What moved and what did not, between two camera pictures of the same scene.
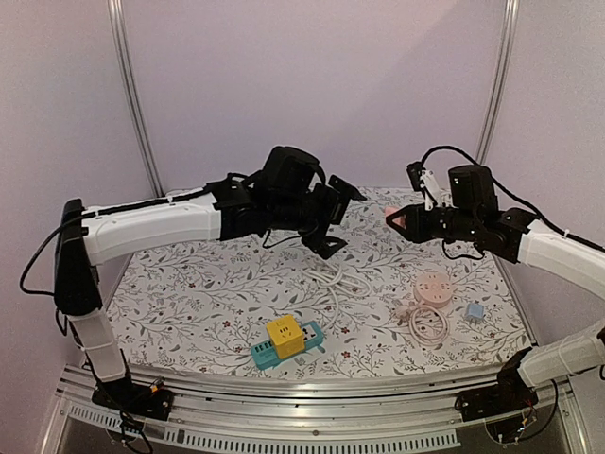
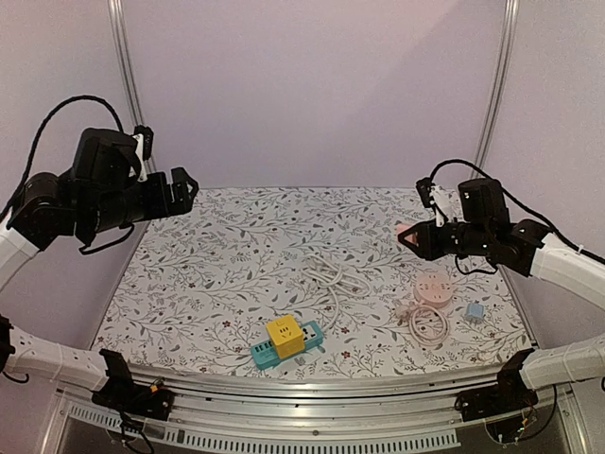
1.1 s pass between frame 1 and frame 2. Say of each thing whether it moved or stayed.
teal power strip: stayed
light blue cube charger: stayed
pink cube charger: moved
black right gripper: moved
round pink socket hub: stayed
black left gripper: moved
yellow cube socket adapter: stayed
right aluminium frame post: stayed
